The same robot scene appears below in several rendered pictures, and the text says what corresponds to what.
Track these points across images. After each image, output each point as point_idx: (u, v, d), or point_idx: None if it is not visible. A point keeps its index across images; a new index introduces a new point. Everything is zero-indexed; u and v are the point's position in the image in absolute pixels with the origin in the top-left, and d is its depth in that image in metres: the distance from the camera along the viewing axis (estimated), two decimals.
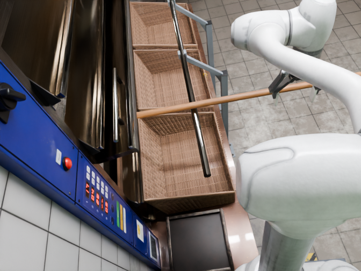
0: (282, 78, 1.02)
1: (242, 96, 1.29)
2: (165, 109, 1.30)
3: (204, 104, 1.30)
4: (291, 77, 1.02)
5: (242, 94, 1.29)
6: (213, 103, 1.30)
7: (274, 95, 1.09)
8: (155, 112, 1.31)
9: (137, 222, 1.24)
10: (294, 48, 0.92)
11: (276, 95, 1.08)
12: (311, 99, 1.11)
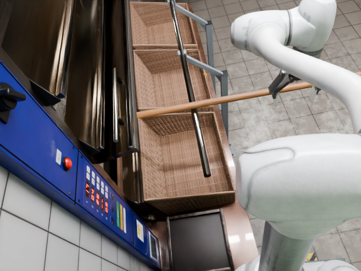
0: (282, 78, 1.02)
1: (242, 96, 1.29)
2: (165, 109, 1.30)
3: (204, 104, 1.30)
4: (291, 77, 1.02)
5: (242, 94, 1.29)
6: (213, 103, 1.30)
7: (274, 95, 1.09)
8: (155, 112, 1.31)
9: (137, 222, 1.24)
10: (294, 48, 0.92)
11: (276, 95, 1.08)
12: (311, 99, 1.11)
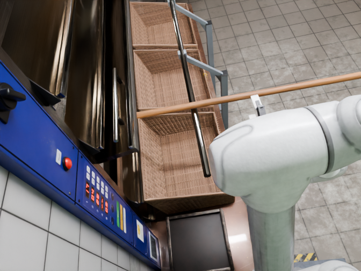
0: None
1: (242, 96, 1.29)
2: (165, 109, 1.30)
3: (204, 104, 1.30)
4: None
5: (242, 94, 1.29)
6: (213, 103, 1.30)
7: (256, 104, 1.17)
8: (155, 112, 1.31)
9: (137, 222, 1.24)
10: None
11: (255, 106, 1.17)
12: (250, 116, 1.31)
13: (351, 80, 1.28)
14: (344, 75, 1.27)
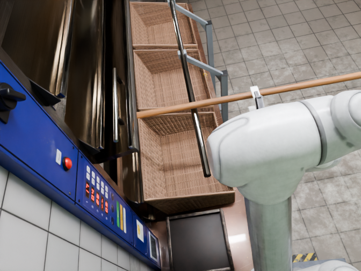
0: None
1: (242, 96, 1.29)
2: (165, 109, 1.30)
3: (204, 104, 1.30)
4: None
5: (242, 94, 1.29)
6: (213, 103, 1.30)
7: (255, 94, 1.20)
8: (155, 112, 1.31)
9: (137, 222, 1.24)
10: None
11: (254, 97, 1.20)
12: (250, 108, 1.34)
13: (351, 80, 1.28)
14: (344, 75, 1.27)
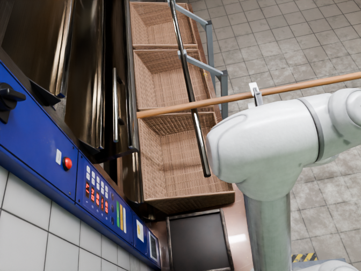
0: None
1: (242, 96, 1.29)
2: (165, 109, 1.30)
3: (204, 104, 1.30)
4: None
5: (242, 94, 1.29)
6: (213, 103, 1.30)
7: (253, 91, 1.21)
8: (155, 112, 1.31)
9: (137, 222, 1.24)
10: None
11: (252, 93, 1.21)
12: (248, 104, 1.35)
13: (351, 80, 1.28)
14: (344, 75, 1.27)
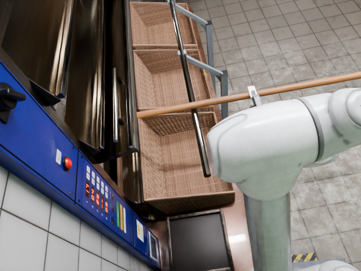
0: None
1: (242, 96, 1.29)
2: (165, 109, 1.30)
3: (204, 104, 1.30)
4: None
5: (242, 94, 1.29)
6: (213, 103, 1.30)
7: (252, 94, 1.26)
8: (155, 112, 1.31)
9: (137, 222, 1.24)
10: None
11: (251, 96, 1.26)
12: None
13: (351, 80, 1.28)
14: (344, 75, 1.27)
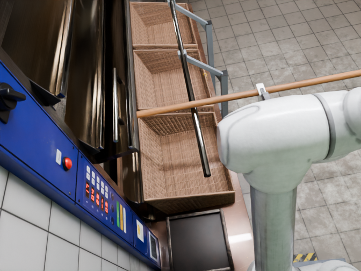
0: None
1: (250, 93, 1.28)
2: (174, 107, 1.30)
3: (213, 101, 1.29)
4: None
5: (251, 91, 1.29)
6: (221, 100, 1.29)
7: (261, 91, 1.26)
8: (164, 110, 1.30)
9: (137, 222, 1.24)
10: None
11: (260, 93, 1.26)
12: None
13: (360, 76, 1.27)
14: (353, 71, 1.27)
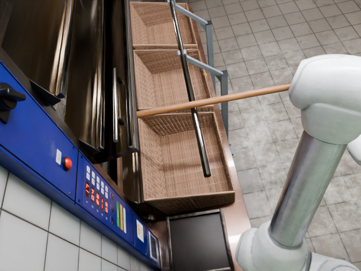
0: None
1: None
2: (238, 95, 1.29)
3: (278, 90, 1.28)
4: None
5: None
6: (286, 88, 1.28)
7: None
8: (227, 98, 1.29)
9: (137, 222, 1.24)
10: None
11: None
12: None
13: None
14: None
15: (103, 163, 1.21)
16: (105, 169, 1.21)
